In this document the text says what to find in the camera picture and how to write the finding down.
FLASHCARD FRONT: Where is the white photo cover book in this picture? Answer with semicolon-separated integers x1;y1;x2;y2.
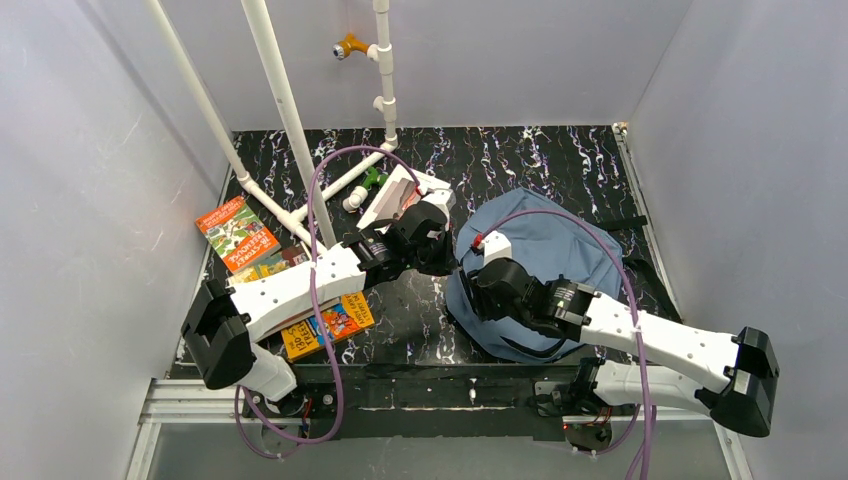
356;165;421;229

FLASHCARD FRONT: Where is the blue backpack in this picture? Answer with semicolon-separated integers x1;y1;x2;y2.
445;188;622;364

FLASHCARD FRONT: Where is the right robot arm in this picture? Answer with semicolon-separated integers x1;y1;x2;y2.
459;258;780;438

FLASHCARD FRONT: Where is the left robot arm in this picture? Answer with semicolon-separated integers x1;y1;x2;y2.
180;190;456;401

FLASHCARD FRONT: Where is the green white pipe fitting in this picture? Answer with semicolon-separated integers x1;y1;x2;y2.
342;167;388;213

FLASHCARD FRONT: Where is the dark sunset cover book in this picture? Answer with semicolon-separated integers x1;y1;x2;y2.
226;243;312;287

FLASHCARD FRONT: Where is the orange green treehouse book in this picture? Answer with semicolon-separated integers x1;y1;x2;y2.
195;196;281;274

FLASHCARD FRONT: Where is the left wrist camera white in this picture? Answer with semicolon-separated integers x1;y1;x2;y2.
421;188;456;218

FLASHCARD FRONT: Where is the white PVC pipe frame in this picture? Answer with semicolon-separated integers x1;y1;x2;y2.
146;1;398;253

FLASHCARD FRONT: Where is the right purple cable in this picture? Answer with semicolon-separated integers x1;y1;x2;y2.
470;209;658;480

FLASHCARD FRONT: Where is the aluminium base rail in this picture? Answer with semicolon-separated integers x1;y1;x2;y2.
122;360;757;480

